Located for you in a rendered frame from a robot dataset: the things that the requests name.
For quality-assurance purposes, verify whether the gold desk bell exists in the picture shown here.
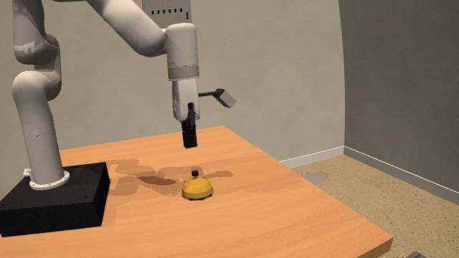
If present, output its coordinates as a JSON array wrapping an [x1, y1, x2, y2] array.
[[182, 171, 214, 201]]

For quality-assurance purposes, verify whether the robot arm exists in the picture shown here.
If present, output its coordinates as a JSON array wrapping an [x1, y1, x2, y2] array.
[[11, 0, 199, 191]]

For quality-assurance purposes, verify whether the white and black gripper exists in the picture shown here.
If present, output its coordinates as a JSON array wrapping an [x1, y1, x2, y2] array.
[[169, 76, 200, 148]]

